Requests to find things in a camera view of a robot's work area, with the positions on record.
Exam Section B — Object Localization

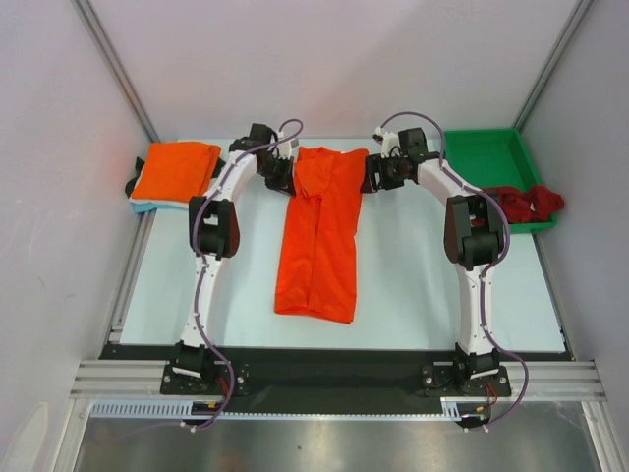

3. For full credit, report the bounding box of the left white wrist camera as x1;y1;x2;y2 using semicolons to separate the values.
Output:
274;131;299;160

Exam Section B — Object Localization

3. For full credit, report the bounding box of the right aluminium corner post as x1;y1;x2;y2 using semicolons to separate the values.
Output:
512;0;597;133

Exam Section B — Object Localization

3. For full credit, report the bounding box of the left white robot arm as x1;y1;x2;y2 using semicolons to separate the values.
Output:
171;119;304;393

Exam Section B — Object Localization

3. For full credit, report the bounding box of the dark red t shirt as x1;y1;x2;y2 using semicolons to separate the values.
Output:
487;185;565;224

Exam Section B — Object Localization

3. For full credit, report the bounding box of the aluminium corner post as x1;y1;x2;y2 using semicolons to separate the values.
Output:
70;0;160;143
512;0;597;133

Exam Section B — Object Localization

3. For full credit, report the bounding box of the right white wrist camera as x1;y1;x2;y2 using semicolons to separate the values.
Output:
372;127;402;158

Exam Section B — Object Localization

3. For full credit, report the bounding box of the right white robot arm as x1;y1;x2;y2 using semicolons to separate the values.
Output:
361;127;510;394

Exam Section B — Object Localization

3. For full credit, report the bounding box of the orange t shirt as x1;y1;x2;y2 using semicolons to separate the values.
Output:
274;147;369;325
130;142;222;207

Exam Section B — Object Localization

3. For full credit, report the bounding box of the folded light blue t shirt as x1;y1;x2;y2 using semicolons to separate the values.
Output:
132;203;157;214

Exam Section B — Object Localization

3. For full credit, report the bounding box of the left aluminium corner post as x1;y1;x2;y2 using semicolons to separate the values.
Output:
70;0;160;143

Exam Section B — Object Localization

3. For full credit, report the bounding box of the folded black t shirt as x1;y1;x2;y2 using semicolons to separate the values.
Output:
124;157;145;199

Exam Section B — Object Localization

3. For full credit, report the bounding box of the green plastic bin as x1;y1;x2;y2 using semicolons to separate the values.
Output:
445;129;557;233

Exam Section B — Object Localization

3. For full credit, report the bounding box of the aluminium front rail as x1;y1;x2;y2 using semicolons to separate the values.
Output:
70;360;607;402

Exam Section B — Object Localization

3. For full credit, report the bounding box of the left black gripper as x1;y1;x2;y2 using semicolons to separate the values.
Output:
257;155;294;198

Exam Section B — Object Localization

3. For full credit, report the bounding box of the folded orange t shirt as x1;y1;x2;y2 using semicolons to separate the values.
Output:
130;142;222;207

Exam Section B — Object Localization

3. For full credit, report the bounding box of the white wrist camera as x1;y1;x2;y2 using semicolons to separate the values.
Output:
274;131;299;160
372;127;402;158

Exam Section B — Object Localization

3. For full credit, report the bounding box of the light blue cable duct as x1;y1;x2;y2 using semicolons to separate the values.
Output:
90;399;486;422

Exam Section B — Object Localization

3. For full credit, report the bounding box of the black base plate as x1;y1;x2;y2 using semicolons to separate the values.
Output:
99;344;571;416

